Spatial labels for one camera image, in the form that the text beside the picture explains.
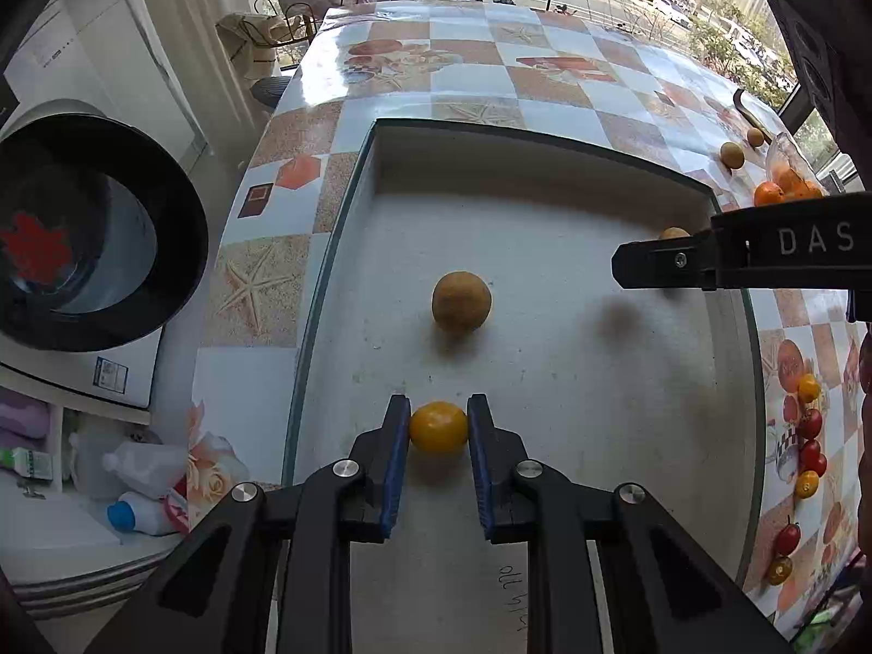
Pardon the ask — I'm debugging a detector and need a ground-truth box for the yellow cherry tomato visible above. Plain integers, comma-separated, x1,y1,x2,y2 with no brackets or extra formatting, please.
409,402,469,455
794,469,820,500
797,372,822,404

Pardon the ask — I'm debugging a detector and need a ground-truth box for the small brown fruit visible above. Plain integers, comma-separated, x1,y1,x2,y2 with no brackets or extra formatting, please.
659,226,690,241

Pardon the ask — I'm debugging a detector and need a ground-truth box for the large orange mandarin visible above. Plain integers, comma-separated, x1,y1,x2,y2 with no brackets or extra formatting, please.
752,181,786,208

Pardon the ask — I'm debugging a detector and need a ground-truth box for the mandarin in bowl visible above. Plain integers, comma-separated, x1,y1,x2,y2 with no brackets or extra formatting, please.
772,164,806,196

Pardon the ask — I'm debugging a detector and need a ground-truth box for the glass fruit bowl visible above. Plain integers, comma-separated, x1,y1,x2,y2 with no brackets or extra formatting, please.
766,133,826,201

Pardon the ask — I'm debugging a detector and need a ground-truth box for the blue capped white bottle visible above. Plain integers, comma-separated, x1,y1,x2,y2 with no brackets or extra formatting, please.
105,492,176,536

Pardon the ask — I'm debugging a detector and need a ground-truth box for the dark orange cherry tomato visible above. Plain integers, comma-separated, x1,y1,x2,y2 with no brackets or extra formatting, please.
766,555,794,586

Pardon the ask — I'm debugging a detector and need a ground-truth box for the green kiwi on table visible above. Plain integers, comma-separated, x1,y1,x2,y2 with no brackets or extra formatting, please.
720,142,745,170

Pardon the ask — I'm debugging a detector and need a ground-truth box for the small olive fruit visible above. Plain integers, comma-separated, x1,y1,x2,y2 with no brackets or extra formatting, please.
747,127,764,148

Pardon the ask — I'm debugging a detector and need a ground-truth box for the grey shallow tray box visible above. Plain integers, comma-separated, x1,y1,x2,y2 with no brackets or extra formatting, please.
291,120,762,652

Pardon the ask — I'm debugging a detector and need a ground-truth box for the red stemmed cherry tomato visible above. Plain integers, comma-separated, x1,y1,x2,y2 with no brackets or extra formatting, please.
773,521,801,558

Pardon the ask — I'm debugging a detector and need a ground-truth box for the white detergent bottle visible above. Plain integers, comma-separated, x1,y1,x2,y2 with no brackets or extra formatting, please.
102,440,187,500

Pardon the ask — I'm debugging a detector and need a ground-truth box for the brown kiwi fruit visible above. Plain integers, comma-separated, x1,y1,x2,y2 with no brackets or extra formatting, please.
432,272,492,335

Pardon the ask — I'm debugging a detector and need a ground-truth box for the white washing machine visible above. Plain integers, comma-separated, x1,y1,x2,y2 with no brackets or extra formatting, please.
2,0,208,419

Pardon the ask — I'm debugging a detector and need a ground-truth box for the metal wire chair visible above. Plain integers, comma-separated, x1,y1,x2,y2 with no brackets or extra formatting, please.
233,0,370,70

